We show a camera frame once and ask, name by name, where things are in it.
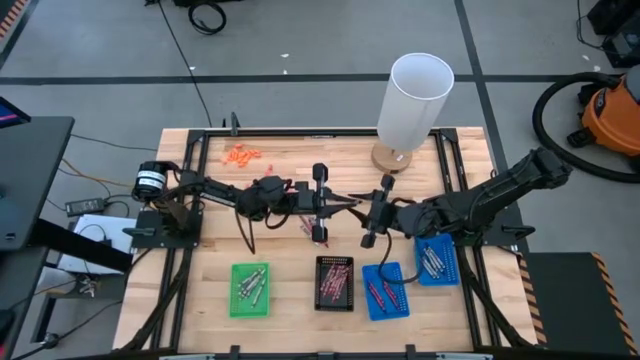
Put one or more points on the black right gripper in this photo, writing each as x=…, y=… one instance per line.
x=382, y=212

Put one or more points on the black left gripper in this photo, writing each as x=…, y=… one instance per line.
x=305, y=197

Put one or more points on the grey crayon with black tip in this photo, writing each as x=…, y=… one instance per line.
x=434, y=261
x=431, y=265
x=440, y=255
x=427, y=267
x=437, y=257

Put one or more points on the white crayon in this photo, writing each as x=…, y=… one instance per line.
x=248, y=289
x=253, y=278
x=255, y=286
x=246, y=293
x=251, y=284
x=259, y=296

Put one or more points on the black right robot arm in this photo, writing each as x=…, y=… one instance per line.
x=500, y=192

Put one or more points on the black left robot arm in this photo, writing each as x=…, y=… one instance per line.
x=215, y=192

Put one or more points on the black plastic basket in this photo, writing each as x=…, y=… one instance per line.
x=320, y=306

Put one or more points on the blue plastic basket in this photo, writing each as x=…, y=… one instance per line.
x=450, y=275
x=395, y=312

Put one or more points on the white shade wooden table lamp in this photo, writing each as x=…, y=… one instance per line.
x=415, y=105

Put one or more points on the green plastic basket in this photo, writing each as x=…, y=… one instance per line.
x=250, y=311

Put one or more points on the orange shop vacuum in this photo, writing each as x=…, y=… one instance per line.
x=537, y=117
x=612, y=120

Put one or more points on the black platform with hazard stripe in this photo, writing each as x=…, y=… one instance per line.
x=565, y=300

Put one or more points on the white paper box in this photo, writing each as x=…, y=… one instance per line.
x=92, y=227

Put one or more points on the black power adapter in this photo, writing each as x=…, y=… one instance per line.
x=85, y=206

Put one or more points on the bunch of keys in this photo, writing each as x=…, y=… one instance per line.
x=89, y=286

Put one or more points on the black equipment case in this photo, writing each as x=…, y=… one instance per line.
x=620, y=45

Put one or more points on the black desk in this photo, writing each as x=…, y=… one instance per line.
x=35, y=175

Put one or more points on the dark monitor screen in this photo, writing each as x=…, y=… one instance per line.
x=10, y=112

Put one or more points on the orange striped floor mat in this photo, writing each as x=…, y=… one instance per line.
x=12, y=15

